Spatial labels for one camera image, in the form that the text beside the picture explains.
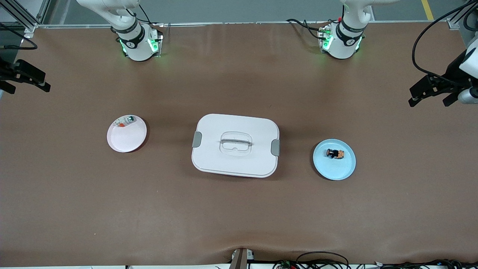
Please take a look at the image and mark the white lidded storage box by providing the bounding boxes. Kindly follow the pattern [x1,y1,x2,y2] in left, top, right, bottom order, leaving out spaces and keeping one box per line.
[191,114,280,178]

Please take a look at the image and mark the grey metal camera stand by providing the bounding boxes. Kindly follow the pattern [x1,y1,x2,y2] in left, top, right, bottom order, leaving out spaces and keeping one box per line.
[229,248,255,269]

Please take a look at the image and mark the black looped cable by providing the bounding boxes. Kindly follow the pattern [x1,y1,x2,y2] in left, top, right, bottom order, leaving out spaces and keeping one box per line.
[296,251,350,269]

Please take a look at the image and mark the black right base cable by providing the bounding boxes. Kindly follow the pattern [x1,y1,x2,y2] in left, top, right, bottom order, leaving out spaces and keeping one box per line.
[127,4,165,27]

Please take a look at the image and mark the light blue round plate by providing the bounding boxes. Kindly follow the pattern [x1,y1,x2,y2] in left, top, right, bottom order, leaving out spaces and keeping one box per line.
[313,138,356,181]

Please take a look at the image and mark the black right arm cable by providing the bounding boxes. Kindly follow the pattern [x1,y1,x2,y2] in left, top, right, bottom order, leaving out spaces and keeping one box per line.
[0,22,38,50]

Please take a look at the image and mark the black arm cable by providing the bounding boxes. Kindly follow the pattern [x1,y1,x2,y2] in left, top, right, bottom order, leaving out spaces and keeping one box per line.
[0,22,38,50]
[412,0,478,81]

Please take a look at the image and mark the black left base cables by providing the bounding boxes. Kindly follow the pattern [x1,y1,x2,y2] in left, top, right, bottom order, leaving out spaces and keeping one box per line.
[286,18,329,40]

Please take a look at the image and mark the white round plate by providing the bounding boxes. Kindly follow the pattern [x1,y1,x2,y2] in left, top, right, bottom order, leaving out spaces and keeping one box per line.
[107,115,147,153]

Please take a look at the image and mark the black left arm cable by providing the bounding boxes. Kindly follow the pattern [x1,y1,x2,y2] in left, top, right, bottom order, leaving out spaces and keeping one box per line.
[412,0,478,81]

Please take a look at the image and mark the tangled black cables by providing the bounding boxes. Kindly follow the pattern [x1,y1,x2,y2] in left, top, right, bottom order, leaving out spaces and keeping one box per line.
[373,259,478,269]

